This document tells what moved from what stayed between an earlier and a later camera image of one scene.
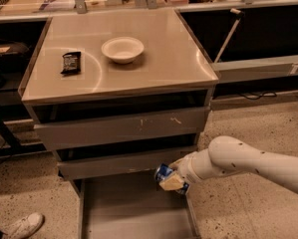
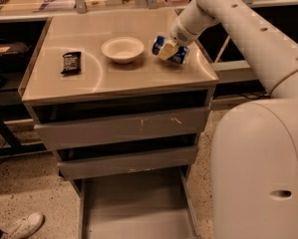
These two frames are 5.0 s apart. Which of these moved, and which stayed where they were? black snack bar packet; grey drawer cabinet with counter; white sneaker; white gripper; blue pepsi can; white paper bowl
Moved: blue pepsi can; white gripper
Stayed: white sneaker; black snack bar packet; white paper bowl; grey drawer cabinet with counter
